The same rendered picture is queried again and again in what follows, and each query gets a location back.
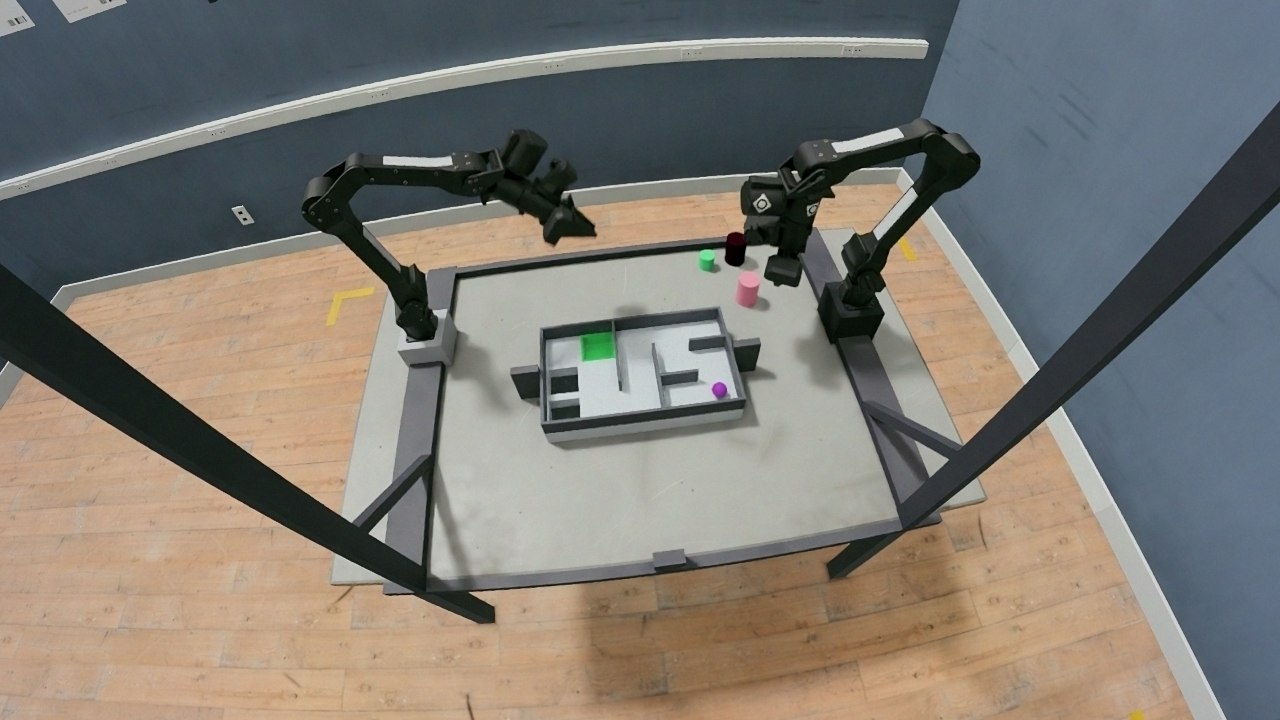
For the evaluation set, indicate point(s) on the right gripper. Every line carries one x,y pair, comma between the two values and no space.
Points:
792,239

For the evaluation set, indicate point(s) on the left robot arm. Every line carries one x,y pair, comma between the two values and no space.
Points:
327,212

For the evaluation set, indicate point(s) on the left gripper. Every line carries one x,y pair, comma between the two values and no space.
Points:
557,221

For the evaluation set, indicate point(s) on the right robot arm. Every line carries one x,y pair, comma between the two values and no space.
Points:
825,163

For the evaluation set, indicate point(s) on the pink cylinder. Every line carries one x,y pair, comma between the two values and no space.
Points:
747,290

